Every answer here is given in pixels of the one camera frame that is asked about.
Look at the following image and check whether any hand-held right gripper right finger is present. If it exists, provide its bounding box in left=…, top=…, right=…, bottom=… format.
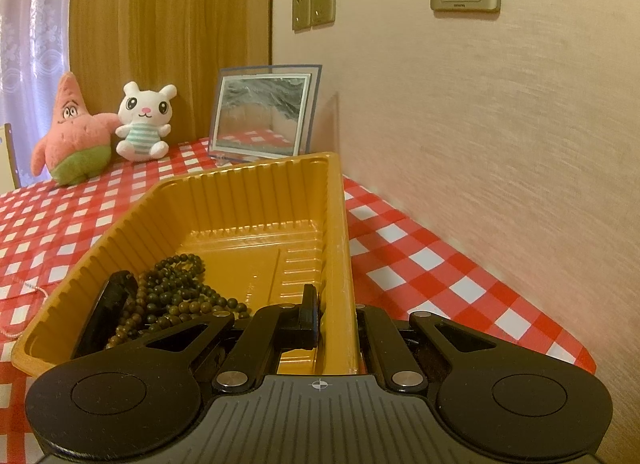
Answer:
left=355, top=304, right=507, bottom=393

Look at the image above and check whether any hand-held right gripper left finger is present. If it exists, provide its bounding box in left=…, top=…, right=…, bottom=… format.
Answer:
left=131, top=283, right=321, bottom=393

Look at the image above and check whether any yellow plastic tray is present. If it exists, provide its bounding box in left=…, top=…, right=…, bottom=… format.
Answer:
left=10, top=151, right=364, bottom=378

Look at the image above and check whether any dark bead necklace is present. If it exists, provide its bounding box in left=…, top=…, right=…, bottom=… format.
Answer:
left=139, top=252, right=252, bottom=331

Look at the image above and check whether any black bracelet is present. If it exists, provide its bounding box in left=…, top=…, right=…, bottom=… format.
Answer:
left=71, top=269, right=139, bottom=361

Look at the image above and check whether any white bead string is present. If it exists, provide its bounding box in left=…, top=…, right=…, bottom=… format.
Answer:
left=0, top=280, right=49, bottom=341

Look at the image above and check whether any red checkered tablecloth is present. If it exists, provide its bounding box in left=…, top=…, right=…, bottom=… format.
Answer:
left=0, top=136, right=597, bottom=464

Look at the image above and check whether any framed picture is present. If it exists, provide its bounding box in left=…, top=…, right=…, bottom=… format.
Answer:
left=208, top=63, right=324, bottom=163

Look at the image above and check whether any white bunny plush toy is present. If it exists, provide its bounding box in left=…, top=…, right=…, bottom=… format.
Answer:
left=114, top=81, right=179, bottom=163

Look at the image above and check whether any pink starfish plush toy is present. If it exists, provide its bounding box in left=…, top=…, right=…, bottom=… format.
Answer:
left=30, top=71, right=121, bottom=187

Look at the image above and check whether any white wooden chair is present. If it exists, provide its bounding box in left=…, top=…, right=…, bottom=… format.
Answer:
left=0, top=122, right=22, bottom=191

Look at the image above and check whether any sheer patterned curtain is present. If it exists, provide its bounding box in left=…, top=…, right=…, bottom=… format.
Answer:
left=0, top=0, right=74, bottom=191

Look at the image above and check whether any small beige wall switch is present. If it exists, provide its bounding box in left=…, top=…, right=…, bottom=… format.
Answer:
left=292, top=0, right=312, bottom=33

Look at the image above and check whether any wooden wall panel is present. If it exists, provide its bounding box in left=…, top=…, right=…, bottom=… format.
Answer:
left=69, top=0, right=275, bottom=146

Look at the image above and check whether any large beige wall switch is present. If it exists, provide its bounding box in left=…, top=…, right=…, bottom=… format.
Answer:
left=309, top=0, right=337, bottom=28

